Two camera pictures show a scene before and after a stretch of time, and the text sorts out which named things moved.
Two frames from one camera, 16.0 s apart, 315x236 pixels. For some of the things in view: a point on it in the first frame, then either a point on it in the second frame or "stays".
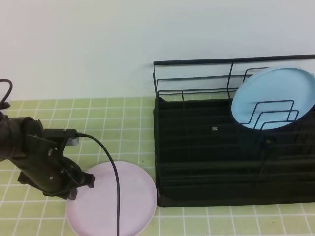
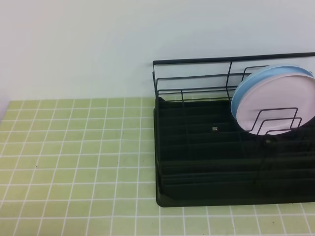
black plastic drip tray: (204, 156) stays
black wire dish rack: (235, 128) stays
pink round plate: (94, 212) → (277, 104)
